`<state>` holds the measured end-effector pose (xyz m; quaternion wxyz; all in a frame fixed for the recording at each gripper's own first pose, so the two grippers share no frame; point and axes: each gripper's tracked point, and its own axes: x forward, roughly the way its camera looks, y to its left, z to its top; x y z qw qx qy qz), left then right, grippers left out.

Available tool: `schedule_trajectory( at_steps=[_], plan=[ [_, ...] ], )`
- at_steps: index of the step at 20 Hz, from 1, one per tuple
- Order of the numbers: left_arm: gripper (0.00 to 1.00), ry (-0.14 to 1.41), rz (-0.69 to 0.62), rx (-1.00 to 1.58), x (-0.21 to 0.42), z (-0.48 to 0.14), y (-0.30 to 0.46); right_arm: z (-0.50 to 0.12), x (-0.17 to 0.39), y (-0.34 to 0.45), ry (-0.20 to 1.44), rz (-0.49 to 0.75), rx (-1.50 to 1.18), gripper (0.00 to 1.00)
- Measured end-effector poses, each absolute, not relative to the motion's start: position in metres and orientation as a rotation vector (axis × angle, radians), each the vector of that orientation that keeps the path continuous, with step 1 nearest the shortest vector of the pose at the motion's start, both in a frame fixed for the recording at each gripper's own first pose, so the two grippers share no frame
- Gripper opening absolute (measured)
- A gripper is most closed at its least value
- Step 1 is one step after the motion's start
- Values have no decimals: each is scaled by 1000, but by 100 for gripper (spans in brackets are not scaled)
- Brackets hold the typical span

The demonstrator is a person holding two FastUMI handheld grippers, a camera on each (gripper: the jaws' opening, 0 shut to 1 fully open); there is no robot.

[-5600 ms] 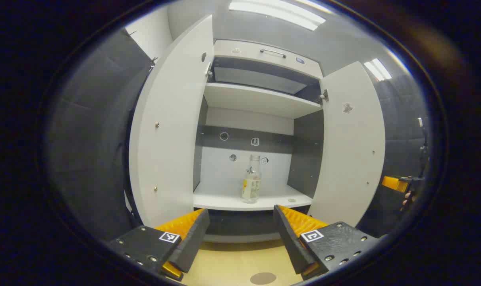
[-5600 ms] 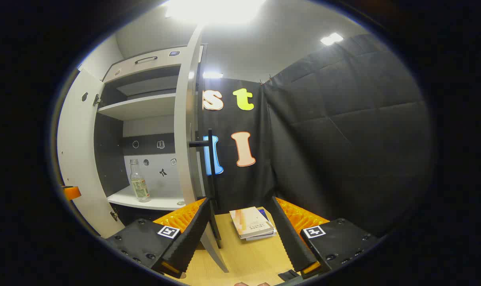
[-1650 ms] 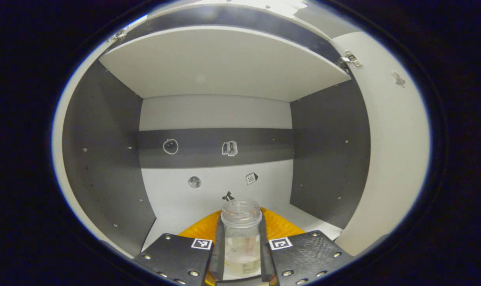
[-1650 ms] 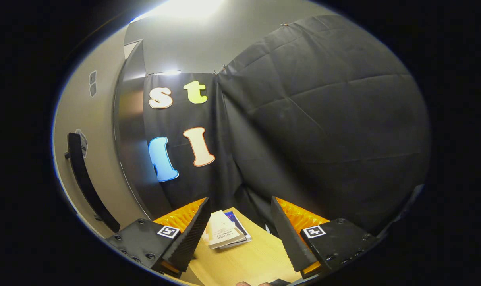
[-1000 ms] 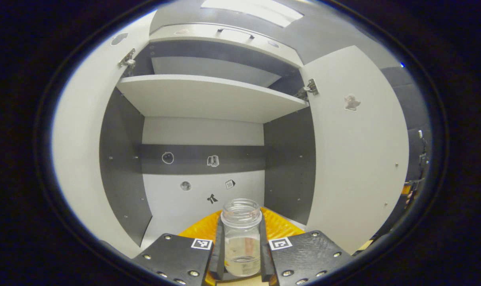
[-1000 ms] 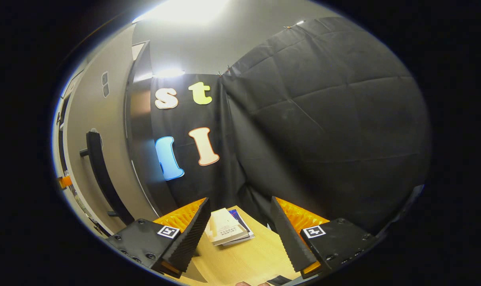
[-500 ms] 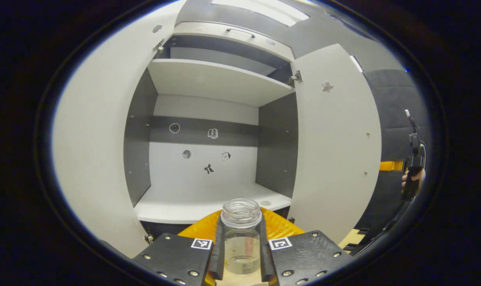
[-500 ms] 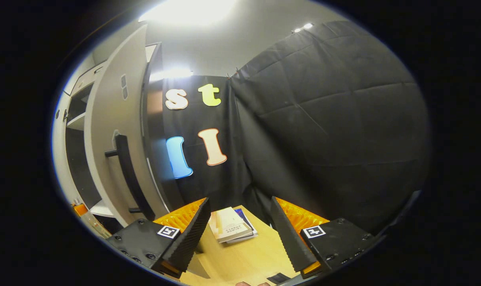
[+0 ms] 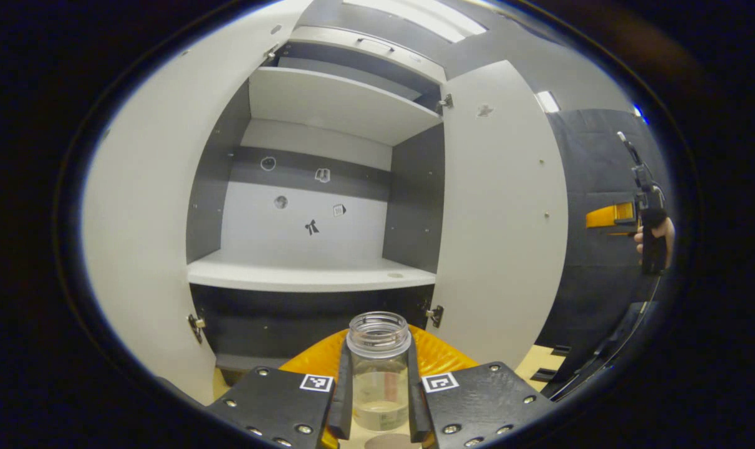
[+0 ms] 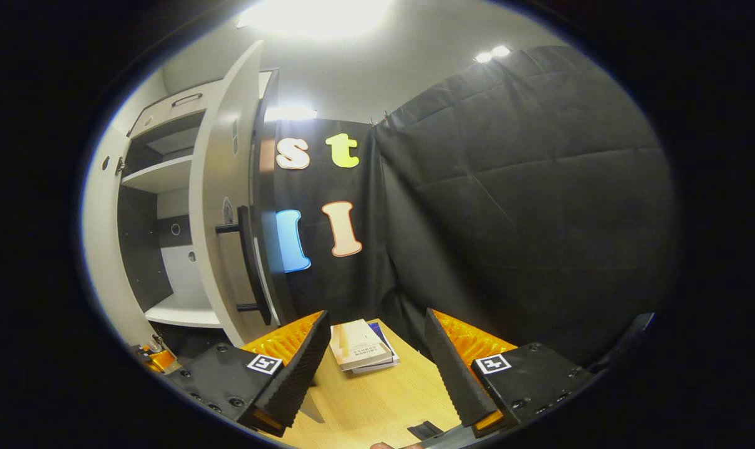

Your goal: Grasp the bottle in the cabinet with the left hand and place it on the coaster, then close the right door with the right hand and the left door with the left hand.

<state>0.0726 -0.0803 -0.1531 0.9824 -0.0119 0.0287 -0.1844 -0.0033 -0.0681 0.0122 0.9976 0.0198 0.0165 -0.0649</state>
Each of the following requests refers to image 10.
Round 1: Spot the black backdrop cloth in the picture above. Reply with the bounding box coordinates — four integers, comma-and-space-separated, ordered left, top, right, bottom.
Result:
252, 45, 680, 369

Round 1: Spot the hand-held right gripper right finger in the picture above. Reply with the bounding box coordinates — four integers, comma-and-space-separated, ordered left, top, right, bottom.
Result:
425, 308, 599, 438

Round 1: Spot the blue book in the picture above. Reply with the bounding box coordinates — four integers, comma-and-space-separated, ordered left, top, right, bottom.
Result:
352, 321, 401, 375

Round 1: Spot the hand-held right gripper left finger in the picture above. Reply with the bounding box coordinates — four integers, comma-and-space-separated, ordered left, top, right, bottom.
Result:
165, 310, 332, 437

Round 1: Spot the small ceiling light panel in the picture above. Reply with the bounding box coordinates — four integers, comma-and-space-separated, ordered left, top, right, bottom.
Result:
474, 45, 512, 63

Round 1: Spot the black door handle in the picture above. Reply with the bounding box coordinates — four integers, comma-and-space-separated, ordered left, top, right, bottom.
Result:
215, 206, 273, 326

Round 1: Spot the white grey cabinet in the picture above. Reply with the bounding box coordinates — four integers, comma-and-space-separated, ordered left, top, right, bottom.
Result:
117, 69, 281, 331

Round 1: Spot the small black object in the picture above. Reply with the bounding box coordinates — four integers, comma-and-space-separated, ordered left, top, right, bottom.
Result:
407, 420, 443, 440

